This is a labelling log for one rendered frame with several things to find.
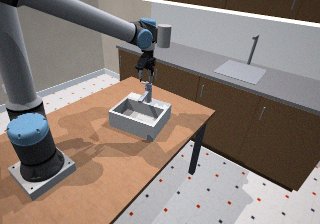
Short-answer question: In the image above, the grey mixer tap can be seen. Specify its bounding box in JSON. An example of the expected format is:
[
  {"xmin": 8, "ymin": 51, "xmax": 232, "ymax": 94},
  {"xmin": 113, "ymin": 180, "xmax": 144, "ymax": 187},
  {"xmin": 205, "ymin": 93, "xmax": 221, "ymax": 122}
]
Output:
[{"xmin": 138, "ymin": 82, "xmax": 152, "ymax": 104}]

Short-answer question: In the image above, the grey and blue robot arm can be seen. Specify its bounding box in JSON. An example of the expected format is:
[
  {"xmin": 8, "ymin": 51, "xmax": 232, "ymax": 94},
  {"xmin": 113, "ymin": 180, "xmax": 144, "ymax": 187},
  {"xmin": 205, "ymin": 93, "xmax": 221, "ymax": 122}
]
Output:
[{"xmin": 0, "ymin": 0, "xmax": 156, "ymax": 183}]

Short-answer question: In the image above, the grey square sink basin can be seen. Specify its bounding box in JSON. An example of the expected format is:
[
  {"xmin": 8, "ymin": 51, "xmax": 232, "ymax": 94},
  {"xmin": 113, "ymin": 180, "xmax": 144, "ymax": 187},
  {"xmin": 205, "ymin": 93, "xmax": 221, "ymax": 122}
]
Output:
[{"xmin": 108, "ymin": 93, "xmax": 172, "ymax": 142}]

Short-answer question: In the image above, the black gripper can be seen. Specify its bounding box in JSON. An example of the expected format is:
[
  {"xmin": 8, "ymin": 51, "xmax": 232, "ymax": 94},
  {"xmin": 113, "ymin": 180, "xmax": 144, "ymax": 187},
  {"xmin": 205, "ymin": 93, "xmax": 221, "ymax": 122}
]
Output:
[{"xmin": 138, "ymin": 50, "xmax": 156, "ymax": 84}]

